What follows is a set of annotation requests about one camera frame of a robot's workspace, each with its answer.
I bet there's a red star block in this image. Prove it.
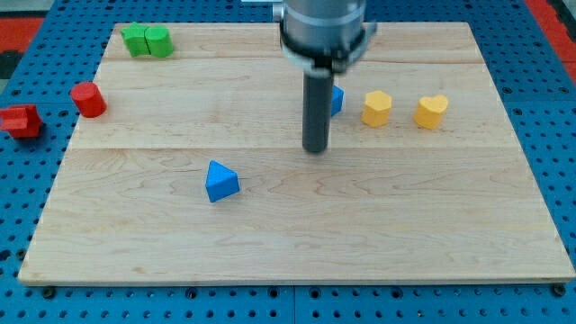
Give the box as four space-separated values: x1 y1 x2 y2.
1 104 42 139

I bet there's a red cylinder block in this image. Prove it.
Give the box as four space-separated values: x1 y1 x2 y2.
70 82 107 118

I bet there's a yellow heart block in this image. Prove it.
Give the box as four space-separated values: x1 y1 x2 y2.
413 94 449 130

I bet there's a light wooden board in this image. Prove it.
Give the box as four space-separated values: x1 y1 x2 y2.
19 22 575 286

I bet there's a yellow hexagon block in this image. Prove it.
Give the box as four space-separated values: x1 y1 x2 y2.
361 90 392 128

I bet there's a green star block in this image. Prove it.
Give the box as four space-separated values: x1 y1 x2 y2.
121 22 150 58

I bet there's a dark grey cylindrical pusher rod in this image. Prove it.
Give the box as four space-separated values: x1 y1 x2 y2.
302 74 334 153

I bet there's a blue cube block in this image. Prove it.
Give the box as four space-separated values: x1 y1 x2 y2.
331 85 345 117

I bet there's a green cylinder block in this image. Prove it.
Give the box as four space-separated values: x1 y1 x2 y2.
145 25 174 58

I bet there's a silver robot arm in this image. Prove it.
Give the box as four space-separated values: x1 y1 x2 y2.
273 0 377 154

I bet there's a blue triangular prism block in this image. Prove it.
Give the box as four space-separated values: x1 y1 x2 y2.
205 160 240 203

